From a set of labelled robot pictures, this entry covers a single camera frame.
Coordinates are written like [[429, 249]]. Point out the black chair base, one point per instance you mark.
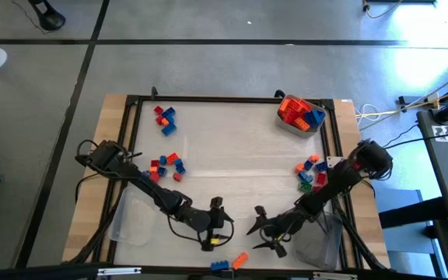
[[49, 17]]

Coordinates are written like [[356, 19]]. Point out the large orange block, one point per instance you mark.
[[284, 106], [240, 260], [302, 124]]

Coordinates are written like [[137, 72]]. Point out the large red block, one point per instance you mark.
[[305, 106], [291, 116], [296, 105]]

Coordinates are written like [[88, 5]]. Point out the silver metal bracket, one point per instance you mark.
[[119, 271], [334, 276]]

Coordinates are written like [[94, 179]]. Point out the small green block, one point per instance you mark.
[[305, 187]]

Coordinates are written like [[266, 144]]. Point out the black aluminium table frame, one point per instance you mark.
[[216, 99]]

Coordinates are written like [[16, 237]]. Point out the large blue block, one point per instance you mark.
[[310, 118], [219, 265], [319, 115]]

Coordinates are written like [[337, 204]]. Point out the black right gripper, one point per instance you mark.
[[282, 225]]

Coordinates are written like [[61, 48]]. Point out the medium blue block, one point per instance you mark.
[[169, 130], [170, 112]]

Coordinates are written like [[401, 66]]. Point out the black desk leg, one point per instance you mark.
[[410, 213]]

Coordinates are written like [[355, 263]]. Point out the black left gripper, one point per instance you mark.
[[215, 221]]

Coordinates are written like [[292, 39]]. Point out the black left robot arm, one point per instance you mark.
[[158, 196]]

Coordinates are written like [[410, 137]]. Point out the black frame clamp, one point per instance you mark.
[[279, 93], [154, 92]]

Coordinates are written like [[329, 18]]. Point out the clear plastic bin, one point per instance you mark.
[[130, 225], [321, 253], [280, 123]]

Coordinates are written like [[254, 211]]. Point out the medium orange block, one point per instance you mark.
[[172, 158]]

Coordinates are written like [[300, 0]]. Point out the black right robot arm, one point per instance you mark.
[[340, 179]]

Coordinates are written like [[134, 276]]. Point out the small orange block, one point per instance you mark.
[[165, 122], [299, 168], [314, 158], [153, 169]]

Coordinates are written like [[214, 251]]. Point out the small blue block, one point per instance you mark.
[[180, 169], [162, 171], [305, 177], [162, 159], [321, 166], [308, 165], [178, 162], [146, 173], [171, 120]]

